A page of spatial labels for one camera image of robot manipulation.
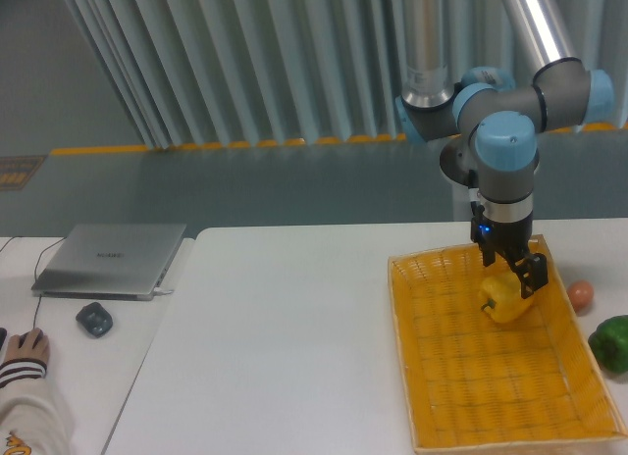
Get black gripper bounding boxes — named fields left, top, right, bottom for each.
left=470, top=205, right=549, bottom=299

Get yellow bell pepper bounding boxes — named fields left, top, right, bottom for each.
left=478, top=272, right=534, bottom=324

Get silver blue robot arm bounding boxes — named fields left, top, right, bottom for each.
left=400, top=0, right=614, bottom=297

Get white sleeved forearm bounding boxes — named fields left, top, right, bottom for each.
left=1, top=358, right=71, bottom=454

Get green bell pepper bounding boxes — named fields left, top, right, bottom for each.
left=588, top=315, right=627, bottom=375

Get person's hand on mouse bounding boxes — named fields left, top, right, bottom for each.
left=4, top=328, right=50, bottom=366

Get brown egg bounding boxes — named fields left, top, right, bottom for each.
left=567, top=279, right=595, bottom=313

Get yellow woven basket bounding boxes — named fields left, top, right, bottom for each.
left=389, top=244, right=627, bottom=454

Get grey folding partition screen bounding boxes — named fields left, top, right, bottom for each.
left=65, top=0, right=627, bottom=150

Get silver closed laptop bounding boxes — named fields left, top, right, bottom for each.
left=31, top=224, right=185, bottom=301

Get dark grey small case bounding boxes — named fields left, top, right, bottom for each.
left=76, top=302, right=114, bottom=338

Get black mouse cable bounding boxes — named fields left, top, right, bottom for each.
left=0, top=235, right=68, bottom=329

